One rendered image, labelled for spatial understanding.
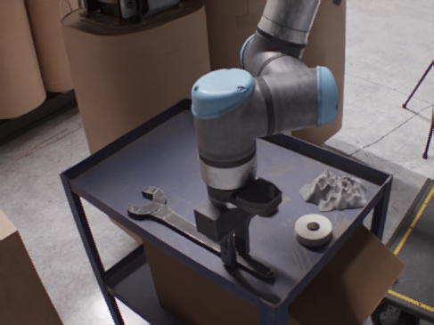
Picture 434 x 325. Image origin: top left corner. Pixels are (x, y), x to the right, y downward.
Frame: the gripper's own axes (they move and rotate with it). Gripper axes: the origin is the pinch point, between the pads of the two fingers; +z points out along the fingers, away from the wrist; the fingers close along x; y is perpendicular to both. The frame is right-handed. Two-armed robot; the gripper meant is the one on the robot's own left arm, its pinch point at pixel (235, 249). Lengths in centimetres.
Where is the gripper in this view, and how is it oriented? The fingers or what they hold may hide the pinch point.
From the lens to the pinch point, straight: 91.1
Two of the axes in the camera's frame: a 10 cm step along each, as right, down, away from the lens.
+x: -6.6, 4.8, -5.8
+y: -7.5, -3.4, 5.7
